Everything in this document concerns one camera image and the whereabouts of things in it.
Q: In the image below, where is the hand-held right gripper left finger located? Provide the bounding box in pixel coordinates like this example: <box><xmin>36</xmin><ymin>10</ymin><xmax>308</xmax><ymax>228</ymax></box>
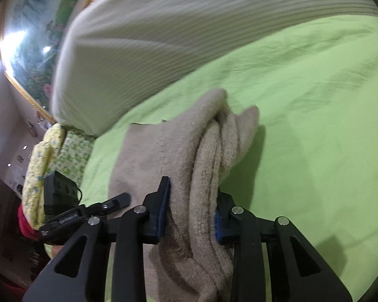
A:
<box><xmin>22</xmin><ymin>176</ymin><xmax>171</xmax><ymax>302</ymax></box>

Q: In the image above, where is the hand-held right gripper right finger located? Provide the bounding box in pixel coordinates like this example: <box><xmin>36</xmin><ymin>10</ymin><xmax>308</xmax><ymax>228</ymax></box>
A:
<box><xmin>214</xmin><ymin>189</ymin><xmax>353</xmax><ymax>302</ymax></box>

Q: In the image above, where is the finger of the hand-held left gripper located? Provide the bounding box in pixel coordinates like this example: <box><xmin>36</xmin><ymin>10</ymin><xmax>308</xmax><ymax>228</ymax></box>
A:
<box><xmin>82</xmin><ymin>193</ymin><xmax>132</xmax><ymax>218</ymax></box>

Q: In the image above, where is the beige knit sweater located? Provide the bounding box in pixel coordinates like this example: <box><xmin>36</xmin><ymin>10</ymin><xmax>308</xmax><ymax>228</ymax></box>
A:
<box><xmin>109</xmin><ymin>88</ymin><xmax>260</xmax><ymax>302</ymax></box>

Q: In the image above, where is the person's left forearm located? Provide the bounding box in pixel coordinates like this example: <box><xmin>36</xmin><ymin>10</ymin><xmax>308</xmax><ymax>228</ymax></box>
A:
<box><xmin>17</xmin><ymin>204</ymin><xmax>43</xmax><ymax>241</ymax></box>

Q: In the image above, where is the yellow printed blanket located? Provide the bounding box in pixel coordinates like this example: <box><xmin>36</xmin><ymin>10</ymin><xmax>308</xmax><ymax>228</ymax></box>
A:
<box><xmin>22</xmin><ymin>123</ymin><xmax>67</xmax><ymax>230</ymax></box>

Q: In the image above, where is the green checked small pillow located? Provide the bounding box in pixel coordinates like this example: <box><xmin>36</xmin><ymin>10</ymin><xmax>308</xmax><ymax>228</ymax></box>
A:
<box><xmin>52</xmin><ymin>130</ymin><xmax>97</xmax><ymax>189</ymax></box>

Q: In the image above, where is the green bed sheet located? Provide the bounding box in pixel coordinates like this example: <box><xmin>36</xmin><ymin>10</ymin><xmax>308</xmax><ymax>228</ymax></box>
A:
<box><xmin>80</xmin><ymin>14</ymin><xmax>378</xmax><ymax>302</ymax></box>

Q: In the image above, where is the gold framed landscape painting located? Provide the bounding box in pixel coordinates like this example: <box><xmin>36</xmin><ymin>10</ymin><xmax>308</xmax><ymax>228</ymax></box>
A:
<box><xmin>0</xmin><ymin>0</ymin><xmax>127</xmax><ymax>123</ymax></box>

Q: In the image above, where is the large striped white pillow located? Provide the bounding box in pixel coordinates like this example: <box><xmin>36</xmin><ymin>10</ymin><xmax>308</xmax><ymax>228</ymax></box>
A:
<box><xmin>50</xmin><ymin>0</ymin><xmax>378</xmax><ymax>136</ymax></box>

